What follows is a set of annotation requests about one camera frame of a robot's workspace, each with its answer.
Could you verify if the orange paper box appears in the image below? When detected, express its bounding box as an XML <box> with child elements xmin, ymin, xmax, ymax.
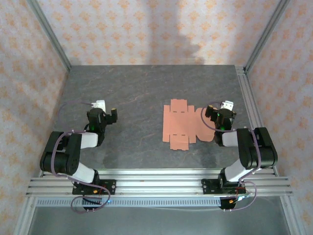
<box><xmin>161</xmin><ymin>98</ymin><xmax>217</xmax><ymax>151</ymax></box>

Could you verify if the aluminium side rail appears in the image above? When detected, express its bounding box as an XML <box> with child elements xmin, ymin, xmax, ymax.
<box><xmin>235</xmin><ymin>66</ymin><xmax>279</xmax><ymax>176</ymax></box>

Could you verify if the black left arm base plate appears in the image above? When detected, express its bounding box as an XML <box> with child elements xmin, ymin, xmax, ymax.
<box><xmin>72</xmin><ymin>179</ymin><xmax>117</xmax><ymax>196</ymax></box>

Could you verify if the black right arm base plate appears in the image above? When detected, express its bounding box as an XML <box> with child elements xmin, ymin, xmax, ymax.
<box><xmin>201</xmin><ymin>178</ymin><xmax>246</xmax><ymax>196</ymax></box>

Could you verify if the black control board with wires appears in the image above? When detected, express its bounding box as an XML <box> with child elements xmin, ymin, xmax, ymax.
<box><xmin>82</xmin><ymin>197</ymin><xmax>110</xmax><ymax>211</ymax></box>
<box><xmin>219</xmin><ymin>194</ymin><xmax>252</xmax><ymax>211</ymax></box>

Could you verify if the aluminium mounting rail frame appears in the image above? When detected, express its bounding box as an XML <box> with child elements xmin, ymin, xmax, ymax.
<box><xmin>25</xmin><ymin>168</ymin><xmax>294</xmax><ymax>198</ymax></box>

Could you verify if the aluminium frame post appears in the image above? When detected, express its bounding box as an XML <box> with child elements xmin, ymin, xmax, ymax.
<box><xmin>12</xmin><ymin>195</ymin><xmax>37</xmax><ymax>235</ymax></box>
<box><xmin>278</xmin><ymin>195</ymin><xmax>302</xmax><ymax>235</ymax></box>
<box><xmin>26</xmin><ymin>0</ymin><xmax>72</xmax><ymax>73</ymax></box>
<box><xmin>243</xmin><ymin>0</ymin><xmax>294</xmax><ymax>74</ymax></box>

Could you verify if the grey slotted cable duct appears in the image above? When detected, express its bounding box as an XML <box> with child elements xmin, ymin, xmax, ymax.
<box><xmin>34</xmin><ymin>197</ymin><xmax>222</xmax><ymax>208</ymax></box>

